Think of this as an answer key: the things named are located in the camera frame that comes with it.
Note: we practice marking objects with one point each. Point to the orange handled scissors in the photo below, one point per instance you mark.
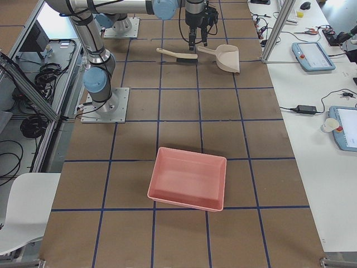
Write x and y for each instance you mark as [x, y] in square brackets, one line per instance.
[308, 31]

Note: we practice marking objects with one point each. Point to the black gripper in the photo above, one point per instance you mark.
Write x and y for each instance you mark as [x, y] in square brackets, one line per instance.
[193, 20]

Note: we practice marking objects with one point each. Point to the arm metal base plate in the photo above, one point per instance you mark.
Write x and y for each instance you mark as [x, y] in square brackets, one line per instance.
[123, 29]
[115, 109]

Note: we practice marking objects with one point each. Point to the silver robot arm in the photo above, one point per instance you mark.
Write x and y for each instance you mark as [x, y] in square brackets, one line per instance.
[97, 80]

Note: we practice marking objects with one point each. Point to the cream hand brush black bristles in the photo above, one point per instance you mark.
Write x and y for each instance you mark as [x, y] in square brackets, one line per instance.
[180, 57]

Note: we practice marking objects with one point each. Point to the white chair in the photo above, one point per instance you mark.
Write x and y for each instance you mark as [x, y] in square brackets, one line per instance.
[28, 209]

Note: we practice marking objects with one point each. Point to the pink plastic bin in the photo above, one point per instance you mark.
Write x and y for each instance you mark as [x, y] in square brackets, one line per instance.
[188, 179]

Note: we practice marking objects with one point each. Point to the black power adapter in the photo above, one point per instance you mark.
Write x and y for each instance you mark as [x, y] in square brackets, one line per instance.
[302, 109]

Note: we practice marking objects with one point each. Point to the white paper cup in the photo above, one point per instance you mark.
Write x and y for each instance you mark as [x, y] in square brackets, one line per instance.
[329, 125]

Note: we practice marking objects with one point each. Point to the blue teach pendant far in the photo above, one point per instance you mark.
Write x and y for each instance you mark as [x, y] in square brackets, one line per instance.
[312, 56]

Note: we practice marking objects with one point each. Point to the blue teach pendant near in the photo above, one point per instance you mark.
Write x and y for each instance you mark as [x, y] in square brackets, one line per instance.
[345, 134]

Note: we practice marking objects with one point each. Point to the blue teach pendant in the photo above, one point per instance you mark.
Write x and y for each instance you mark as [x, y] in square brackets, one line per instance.
[312, 56]
[345, 134]

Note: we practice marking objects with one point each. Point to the aluminium frame post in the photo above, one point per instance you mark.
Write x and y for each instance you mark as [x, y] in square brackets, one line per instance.
[277, 28]

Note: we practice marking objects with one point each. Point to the cream plastic dustpan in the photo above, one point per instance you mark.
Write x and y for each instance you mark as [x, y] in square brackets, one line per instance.
[227, 57]

